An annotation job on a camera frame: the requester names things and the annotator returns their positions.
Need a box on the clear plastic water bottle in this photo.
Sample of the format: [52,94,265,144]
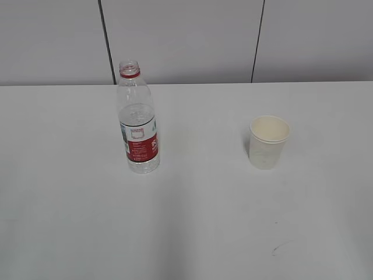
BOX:
[117,60,160,174]

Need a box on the white paper cup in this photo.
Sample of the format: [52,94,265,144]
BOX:
[248,115,290,170]

